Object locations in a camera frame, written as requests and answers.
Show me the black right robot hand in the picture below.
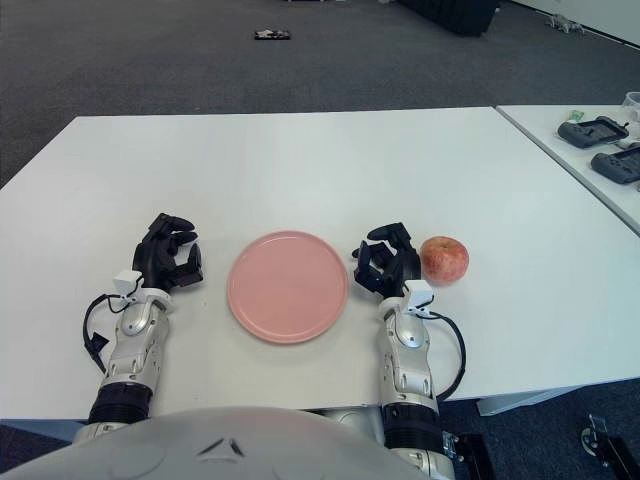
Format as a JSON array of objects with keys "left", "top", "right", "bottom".
[{"left": 351, "top": 221, "right": 424, "bottom": 301}]

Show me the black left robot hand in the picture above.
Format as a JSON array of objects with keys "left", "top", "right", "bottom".
[{"left": 132, "top": 213, "right": 207, "bottom": 292}]

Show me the red yellow apple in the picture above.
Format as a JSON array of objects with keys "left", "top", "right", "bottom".
[{"left": 419, "top": 235, "right": 470, "bottom": 287}]

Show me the pink round plate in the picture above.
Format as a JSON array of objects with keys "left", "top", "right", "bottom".
[{"left": 226, "top": 230, "right": 350, "bottom": 345}]

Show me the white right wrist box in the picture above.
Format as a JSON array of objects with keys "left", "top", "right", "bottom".
[{"left": 403, "top": 279, "right": 435, "bottom": 314}]

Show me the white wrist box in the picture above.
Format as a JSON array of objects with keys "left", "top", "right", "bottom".
[
  {"left": 113, "top": 269, "right": 144, "bottom": 301},
  {"left": 403, "top": 279, "right": 435, "bottom": 314}
]

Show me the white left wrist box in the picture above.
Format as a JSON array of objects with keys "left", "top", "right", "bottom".
[{"left": 113, "top": 269, "right": 144, "bottom": 301}]

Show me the grey robot torso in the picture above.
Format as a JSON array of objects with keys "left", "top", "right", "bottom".
[{"left": 0, "top": 405, "right": 426, "bottom": 480}]

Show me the dark grey handheld controller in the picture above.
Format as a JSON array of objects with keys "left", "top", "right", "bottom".
[
  {"left": 557, "top": 115, "right": 629, "bottom": 150},
  {"left": 590, "top": 144, "right": 640, "bottom": 185}
]

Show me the black cabinet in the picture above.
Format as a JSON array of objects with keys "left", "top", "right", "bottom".
[{"left": 394, "top": 0, "right": 501, "bottom": 36}]

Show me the black stand with caster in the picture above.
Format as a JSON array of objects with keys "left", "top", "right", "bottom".
[{"left": 579, "top": 413, "right": 640, "bottom": 480}]

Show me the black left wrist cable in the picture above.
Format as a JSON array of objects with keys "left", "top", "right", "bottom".
[{"left": 82, "top": 293, "right": 126, "bottom": 374}]

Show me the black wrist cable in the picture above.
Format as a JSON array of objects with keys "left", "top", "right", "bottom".
[
  {"left": 424, "top": 309, "right": 470, "bottom": 401},
  {"left": 82, "top": 293, "right": 126, "bottom": 374}
]

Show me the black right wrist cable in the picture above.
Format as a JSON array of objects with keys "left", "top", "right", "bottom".
[{"left": 424, "top": 309, "right": 470, "bottom": 401}]

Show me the white table frame beam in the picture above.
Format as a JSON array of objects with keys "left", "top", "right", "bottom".
[{"left": 474, "top": 387, "right": 571, "bottom": 417}]

